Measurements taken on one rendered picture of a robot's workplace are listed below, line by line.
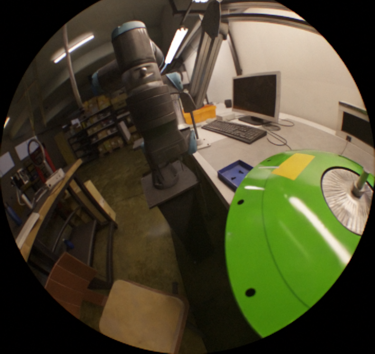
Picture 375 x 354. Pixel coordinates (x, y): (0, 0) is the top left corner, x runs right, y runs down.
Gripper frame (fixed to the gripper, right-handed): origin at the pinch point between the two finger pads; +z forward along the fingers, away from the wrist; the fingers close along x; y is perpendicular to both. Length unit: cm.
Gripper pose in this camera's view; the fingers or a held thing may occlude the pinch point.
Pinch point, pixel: (173, 175)
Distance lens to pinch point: 30.8
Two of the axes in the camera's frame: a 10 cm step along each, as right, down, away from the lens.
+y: 4.3, 3.9, -8.2
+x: 8.7, -4.3, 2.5
